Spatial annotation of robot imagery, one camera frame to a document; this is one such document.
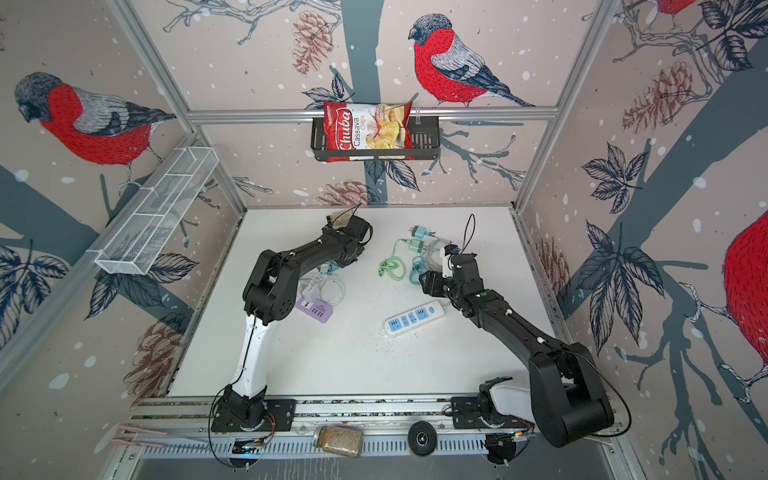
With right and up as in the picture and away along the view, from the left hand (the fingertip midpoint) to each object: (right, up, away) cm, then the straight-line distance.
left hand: (354, 252), depth 104 cm
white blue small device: (+20, -19, -16) cm, 32 cm away
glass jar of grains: (+1, -40, -38) cm, 55 cm away
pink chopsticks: (-49, -42, -33) cm, 72 cm away
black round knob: (+20, -36, -43) cm, 60 cm away
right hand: (+23, -8, -17) cm, 30 cm away
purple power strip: (-9, -17, -14) cm, 24 cm away
